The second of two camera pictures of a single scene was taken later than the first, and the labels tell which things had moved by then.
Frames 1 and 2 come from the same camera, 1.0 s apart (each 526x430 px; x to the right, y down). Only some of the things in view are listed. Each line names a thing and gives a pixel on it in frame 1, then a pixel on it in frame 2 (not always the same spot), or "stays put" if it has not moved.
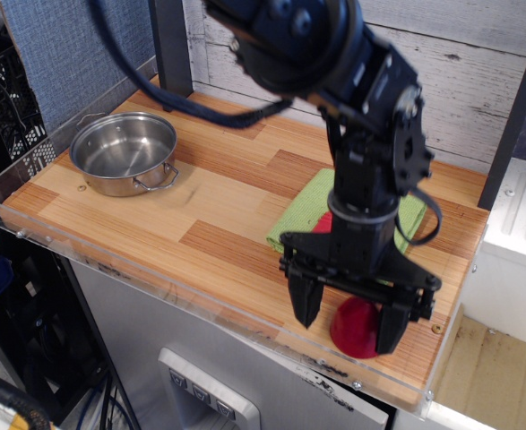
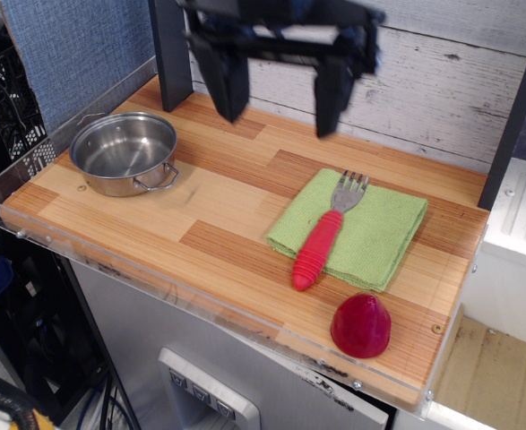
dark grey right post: (522, 96) stays put
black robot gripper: (360, 254) to (337, 29)
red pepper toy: (355, 327) stays put
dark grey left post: (171, 47) stays put
